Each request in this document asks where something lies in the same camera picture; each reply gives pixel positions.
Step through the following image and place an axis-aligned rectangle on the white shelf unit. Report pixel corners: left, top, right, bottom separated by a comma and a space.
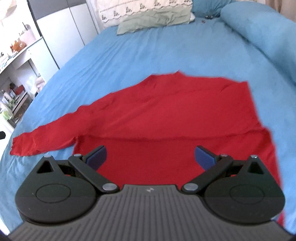
0, 0, 60, 130

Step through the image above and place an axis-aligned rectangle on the beige curtain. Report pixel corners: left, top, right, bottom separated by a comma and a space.
265, 0, 296, 22

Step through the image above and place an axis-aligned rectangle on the dark blue pillow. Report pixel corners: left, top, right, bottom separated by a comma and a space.
192, 0, 235, 18

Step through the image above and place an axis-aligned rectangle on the green pillow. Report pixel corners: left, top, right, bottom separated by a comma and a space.
117, 6, 195, 35

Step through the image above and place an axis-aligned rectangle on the orange toy on shelf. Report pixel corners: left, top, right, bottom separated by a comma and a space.
10, 39, 27, 53

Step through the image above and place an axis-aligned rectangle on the red long-sleeve sweater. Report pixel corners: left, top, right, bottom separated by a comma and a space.
10, 72, 279, 186

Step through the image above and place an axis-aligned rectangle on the cream embroidered pillow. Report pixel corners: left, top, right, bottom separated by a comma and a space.
95, 0, 193, 28

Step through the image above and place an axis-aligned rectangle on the blue rolled duvet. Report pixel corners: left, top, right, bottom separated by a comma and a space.
220, 1, 295, 80

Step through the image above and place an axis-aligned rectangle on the blue bed sheet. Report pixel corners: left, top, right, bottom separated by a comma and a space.
9, 18, 295, 232

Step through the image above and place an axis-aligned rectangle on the white grey wardrobe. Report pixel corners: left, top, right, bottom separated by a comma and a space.
27, 0, 98, 68

